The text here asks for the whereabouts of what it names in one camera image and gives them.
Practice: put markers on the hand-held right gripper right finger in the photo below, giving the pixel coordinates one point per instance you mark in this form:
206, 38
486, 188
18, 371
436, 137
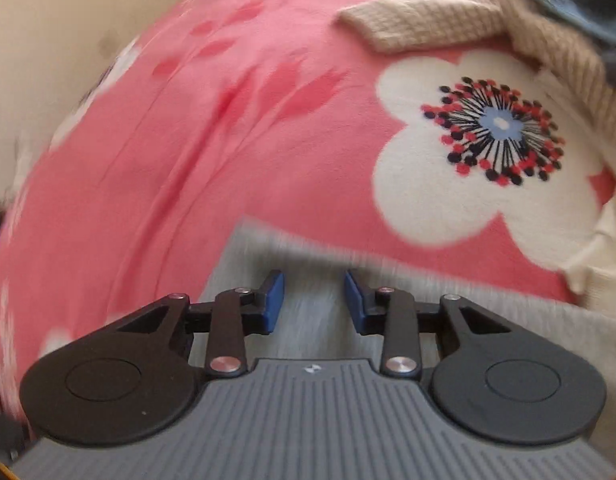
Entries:
352, 300

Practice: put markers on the grey sweatpants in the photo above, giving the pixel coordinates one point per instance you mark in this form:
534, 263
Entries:
313, 315

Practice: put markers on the cream cloth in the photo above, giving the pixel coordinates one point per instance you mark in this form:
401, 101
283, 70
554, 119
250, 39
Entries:
602, 260

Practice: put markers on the red floral blanket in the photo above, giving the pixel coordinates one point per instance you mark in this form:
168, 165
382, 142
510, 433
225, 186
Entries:
238, 135

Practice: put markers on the beige knit sweater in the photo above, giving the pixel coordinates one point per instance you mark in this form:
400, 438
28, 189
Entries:
437, 20

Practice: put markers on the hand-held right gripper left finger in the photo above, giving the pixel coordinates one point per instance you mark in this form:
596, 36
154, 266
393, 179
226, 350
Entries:
275, 300

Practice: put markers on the blue garment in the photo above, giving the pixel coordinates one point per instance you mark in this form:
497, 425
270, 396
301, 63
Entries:
587, 10

